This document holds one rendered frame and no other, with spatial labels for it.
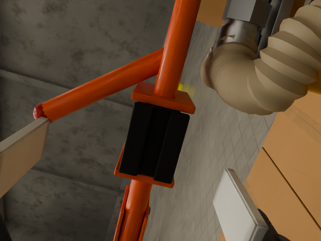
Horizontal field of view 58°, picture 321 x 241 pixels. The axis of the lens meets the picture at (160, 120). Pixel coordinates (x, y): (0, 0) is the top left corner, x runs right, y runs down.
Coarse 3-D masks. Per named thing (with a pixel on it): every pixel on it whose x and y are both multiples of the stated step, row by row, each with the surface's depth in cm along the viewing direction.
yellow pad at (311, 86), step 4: (316, 72) 23; (320, 72) 22; (320, 76) 22; (320, 80) 22; (308, 84) 24; (312, 84) 23; (316, 84) 23; (320, 84) 22; (308, 88) 24; (312, 88) 23; (316, 88) 22; (320, 88) 22; (316, 92) 23; (320, 92) 22
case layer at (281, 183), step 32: (320, 96) 93; (288, 128) 106; (320, 128) 88; (256, 160) 124; (288, 160) 100; (320, 160) 84; (256, 192) 116; (288, 192) 95; (320, 192) 80; (288, 224) 90; (320, 224) 77
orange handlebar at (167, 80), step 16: (176, 0) 25; (192, 0) 25; (176, 16) 25; (192, 16) 25; (176, 32) 25; (192, 32) 26; (176, 48) 26; (160, 64) 27; (176, 64) 26; (160, 80) 27; (176, 80) 27; (128, 192) 35; (144, 192) 29; (128, 208) 30; (144, 208) 30; (128, 224) 30; (144, 224) 30; (128, 240) 31
